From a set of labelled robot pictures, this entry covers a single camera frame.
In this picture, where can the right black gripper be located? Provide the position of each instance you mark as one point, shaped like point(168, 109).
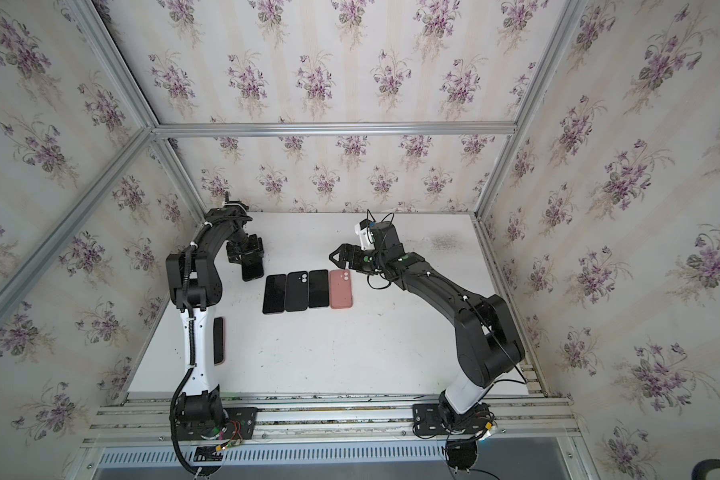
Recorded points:
point(356, 259)

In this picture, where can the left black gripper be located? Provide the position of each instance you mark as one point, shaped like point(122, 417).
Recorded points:
point(250, 260)

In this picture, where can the pink phone case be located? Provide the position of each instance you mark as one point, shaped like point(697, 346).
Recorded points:
point(340, 289)

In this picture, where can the pink-cased phone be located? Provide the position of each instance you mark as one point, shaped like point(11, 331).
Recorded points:
point(318, 289)
point(218, 340)

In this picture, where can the black phone case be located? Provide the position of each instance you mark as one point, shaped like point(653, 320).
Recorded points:
point(297, 291)

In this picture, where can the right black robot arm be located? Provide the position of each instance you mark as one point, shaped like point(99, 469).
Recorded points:
point(487, 341)

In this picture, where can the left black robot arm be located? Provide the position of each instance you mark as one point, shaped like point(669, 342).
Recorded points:
point(195, 288)

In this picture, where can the white vented grille strip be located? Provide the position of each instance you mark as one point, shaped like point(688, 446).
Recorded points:
point(276, 454)

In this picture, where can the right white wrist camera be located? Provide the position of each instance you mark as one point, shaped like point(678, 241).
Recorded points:
point(366, 232)

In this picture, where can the aluminium frame cage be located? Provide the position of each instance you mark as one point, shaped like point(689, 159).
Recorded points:
point(155, 134)

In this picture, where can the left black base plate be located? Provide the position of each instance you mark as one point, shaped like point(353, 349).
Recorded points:
point(237, 425)

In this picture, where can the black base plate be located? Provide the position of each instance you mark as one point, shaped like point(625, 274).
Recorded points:
point(431, 420)
point(237, 425)

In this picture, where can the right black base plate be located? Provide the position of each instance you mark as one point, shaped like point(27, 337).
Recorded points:
point(431, 420)

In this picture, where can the aluminium rail base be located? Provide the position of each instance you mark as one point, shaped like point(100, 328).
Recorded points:
point(313, 418)

